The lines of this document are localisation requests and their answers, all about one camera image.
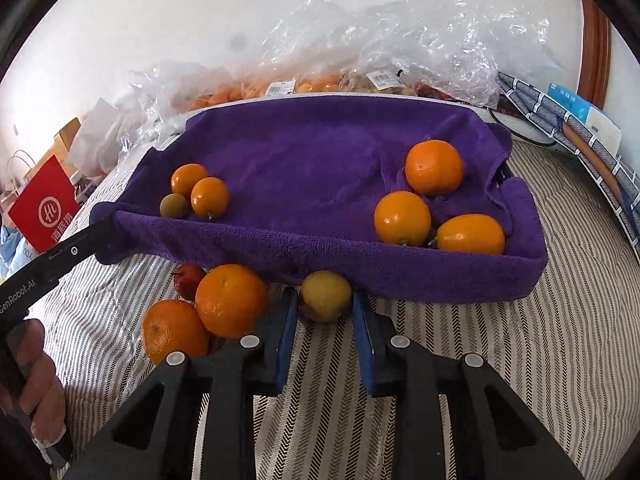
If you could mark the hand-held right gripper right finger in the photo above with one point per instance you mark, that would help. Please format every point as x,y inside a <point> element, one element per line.
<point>361,340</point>

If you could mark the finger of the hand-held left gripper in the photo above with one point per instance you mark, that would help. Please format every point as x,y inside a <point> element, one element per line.
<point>75,251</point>

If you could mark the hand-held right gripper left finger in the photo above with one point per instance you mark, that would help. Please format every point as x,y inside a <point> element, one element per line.
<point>286,330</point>

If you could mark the yellow-green plum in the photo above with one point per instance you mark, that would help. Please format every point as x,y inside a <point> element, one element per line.
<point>325,295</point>
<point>174,205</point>

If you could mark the oblong orange mandarin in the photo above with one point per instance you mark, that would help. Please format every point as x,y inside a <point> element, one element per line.
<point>470,234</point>

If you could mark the purple towel covered tray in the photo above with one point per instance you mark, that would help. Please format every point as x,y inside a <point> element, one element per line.
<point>320,170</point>

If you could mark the person's left hand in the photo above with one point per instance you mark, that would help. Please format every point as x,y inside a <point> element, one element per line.
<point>45,390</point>

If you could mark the red paper bag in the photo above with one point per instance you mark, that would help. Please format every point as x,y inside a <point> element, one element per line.
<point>45,205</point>

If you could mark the small red fruit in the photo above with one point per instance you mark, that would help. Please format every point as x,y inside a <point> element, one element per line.
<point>187,280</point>

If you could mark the wooden chair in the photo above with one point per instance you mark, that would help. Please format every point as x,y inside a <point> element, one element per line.
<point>67,137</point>

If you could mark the white plastic bag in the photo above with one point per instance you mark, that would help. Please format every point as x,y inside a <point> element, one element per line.
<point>97,135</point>

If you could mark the striped grey quilt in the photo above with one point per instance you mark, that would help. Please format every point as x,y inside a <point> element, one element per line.
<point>525,350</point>

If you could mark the small crumpled clear plastic bag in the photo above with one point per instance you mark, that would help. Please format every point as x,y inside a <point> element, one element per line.
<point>165,100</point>

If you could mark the bag of oranges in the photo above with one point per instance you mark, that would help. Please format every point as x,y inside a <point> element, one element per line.
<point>250,91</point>

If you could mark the bag of brown fruit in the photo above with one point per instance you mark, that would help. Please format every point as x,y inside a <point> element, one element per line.
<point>375,82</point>

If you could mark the large crumpled clear plastic bag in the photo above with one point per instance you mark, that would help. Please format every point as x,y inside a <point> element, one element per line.
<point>400,30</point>

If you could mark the blue white tissue pack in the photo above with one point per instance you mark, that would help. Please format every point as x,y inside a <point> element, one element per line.
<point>590,115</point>

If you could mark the brown wooden door frame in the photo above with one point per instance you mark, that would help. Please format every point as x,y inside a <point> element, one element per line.
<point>596,50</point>

